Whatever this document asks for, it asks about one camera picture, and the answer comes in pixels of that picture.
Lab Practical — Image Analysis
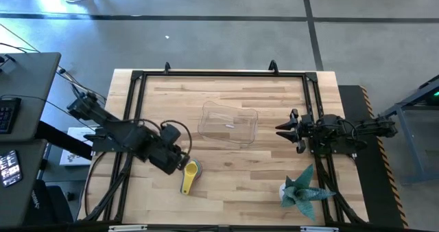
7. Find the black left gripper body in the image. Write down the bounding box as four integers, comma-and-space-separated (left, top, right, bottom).
147, 141, 188, 176

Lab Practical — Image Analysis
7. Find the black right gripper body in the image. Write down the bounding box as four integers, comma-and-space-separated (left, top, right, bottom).
297, 114, 344, 149

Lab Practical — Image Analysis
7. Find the yellow measuring cup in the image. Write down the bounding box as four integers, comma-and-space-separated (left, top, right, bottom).
180, 162, 199, 196

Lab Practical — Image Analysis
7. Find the clear plastic basket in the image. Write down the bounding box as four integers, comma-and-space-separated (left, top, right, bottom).
197, 100, 259, 146

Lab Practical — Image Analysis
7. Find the teal plant in white pot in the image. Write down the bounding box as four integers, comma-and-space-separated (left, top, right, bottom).
278, 163, 337, 223

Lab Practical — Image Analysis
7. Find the black mat with hazard stripe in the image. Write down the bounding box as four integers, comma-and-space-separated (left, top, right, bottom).
337, 84, 410, 229

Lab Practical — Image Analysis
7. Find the white printed box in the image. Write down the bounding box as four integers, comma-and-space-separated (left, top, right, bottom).
60, 127, 95, 167

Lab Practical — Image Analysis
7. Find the grey-blue metal cart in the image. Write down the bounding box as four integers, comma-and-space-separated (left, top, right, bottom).
379, 74, 439, 185

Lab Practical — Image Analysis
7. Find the black support strut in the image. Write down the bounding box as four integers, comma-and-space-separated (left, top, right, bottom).
34, 120, 94, 161

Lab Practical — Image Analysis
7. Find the black office chair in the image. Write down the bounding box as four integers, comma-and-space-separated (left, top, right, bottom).
23, 179, 75, 226

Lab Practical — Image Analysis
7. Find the grey desk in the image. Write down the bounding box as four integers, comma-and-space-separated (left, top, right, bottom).
0, 139, 48, 228
0, 52, 62, 143

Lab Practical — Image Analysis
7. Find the smartphone with lit screen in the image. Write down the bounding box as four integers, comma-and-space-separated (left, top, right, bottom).
0, 150, 23, 188

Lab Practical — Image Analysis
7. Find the black keyboard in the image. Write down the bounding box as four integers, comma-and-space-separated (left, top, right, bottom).
0, 97, 22, 135

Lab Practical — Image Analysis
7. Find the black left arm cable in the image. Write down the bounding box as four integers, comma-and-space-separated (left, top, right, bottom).
137, 118, 193, 157

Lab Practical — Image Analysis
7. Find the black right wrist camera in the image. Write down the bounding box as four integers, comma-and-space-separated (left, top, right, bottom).
322, 114, 344, 130

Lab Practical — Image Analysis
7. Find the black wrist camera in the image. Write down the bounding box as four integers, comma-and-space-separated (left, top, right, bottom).
160, 123, 182, 146
322, 114, 344, 130

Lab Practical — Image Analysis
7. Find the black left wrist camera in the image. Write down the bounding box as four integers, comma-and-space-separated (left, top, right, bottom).
160, 123, 182, 146

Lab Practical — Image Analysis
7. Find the black aluminium rig frame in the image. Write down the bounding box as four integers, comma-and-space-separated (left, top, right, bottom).
77, 60, 371, 232

